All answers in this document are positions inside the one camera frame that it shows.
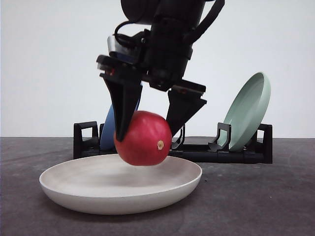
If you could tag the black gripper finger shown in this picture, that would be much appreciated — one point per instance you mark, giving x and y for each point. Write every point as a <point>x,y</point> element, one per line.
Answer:
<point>184,102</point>
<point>125,89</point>

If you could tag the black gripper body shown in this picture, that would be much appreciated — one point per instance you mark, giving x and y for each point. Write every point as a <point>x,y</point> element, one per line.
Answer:
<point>161,60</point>

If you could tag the red pomegranate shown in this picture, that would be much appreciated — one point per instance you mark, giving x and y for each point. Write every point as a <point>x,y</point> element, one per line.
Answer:
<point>147,140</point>

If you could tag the white plate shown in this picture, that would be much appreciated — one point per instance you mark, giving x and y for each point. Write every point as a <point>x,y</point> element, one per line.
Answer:
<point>105,184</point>

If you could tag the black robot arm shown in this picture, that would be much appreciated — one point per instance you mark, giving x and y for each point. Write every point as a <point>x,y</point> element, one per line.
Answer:
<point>185,12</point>

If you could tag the blue plate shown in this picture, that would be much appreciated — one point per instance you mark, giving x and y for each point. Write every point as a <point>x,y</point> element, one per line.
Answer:
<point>108,132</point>

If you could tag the green plate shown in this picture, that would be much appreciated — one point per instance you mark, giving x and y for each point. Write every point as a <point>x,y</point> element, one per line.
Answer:
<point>246,110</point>

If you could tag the black dish rack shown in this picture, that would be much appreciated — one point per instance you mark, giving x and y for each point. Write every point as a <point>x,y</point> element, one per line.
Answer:
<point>86,144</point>

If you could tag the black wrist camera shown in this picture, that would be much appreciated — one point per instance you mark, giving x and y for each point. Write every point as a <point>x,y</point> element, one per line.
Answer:
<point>123,52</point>

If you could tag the black cable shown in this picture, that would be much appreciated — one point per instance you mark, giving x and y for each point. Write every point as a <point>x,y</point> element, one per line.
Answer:
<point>125,23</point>

